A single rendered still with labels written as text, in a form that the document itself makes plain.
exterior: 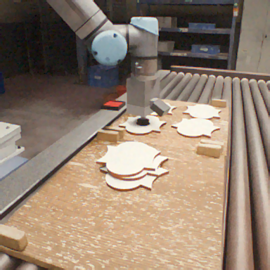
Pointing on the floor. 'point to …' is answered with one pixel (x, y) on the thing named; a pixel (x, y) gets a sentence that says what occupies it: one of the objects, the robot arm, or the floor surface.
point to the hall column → (81, 62)
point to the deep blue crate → (103, 76)
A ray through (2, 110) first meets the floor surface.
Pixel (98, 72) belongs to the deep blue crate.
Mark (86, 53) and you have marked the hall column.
